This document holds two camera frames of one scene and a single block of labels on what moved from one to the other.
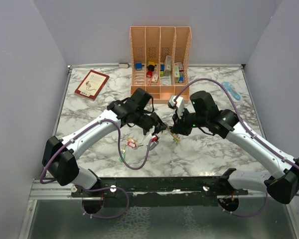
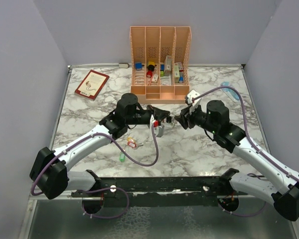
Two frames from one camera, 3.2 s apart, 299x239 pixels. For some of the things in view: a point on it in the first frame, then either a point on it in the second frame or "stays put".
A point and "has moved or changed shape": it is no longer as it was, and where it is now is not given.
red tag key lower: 131,144 stays put
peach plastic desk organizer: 160,60 stays put
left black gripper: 159,126 -> 158,114
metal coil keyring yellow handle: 176,137 has moved or changed shape
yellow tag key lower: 130,139 stays put
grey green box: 168,62 stays put
